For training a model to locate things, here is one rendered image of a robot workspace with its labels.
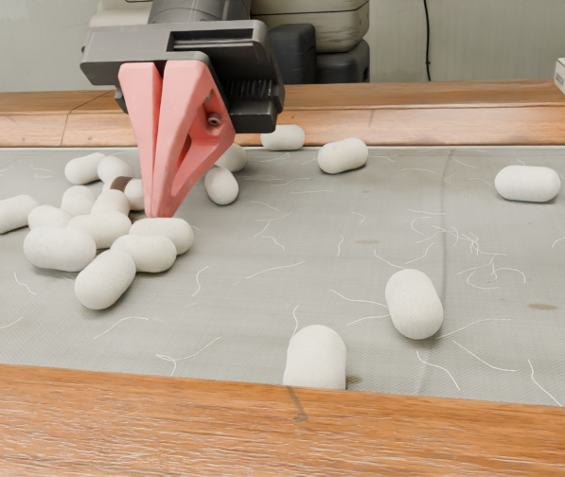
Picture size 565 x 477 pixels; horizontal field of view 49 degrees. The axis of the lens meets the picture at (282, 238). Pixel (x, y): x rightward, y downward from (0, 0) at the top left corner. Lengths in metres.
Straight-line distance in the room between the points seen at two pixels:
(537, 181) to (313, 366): 0.20
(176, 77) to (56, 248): 0.10
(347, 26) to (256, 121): 0.88
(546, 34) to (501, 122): 1.93
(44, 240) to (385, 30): 2.14
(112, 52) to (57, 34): 2.49
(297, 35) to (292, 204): 0.74
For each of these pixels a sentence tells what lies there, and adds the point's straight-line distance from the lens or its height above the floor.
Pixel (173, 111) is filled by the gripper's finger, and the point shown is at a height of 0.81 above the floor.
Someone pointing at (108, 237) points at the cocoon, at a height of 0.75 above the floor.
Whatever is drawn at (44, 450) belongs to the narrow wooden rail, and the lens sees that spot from 0.18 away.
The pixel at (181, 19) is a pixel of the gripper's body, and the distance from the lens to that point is 0.35.
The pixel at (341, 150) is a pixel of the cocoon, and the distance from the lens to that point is 0.40.
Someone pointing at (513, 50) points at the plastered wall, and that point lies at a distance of 2.39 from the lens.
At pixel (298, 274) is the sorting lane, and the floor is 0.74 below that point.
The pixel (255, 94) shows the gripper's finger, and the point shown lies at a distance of 0.36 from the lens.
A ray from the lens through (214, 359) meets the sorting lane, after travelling 0.23.
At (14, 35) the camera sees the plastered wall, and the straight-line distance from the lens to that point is 2.95.
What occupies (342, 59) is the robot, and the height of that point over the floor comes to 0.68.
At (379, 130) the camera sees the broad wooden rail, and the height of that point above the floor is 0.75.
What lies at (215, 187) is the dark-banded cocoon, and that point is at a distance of 0.36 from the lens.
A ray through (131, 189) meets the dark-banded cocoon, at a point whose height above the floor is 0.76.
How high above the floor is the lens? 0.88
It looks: 25 degrees down
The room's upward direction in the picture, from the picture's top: 4 degrees counter-clockwise
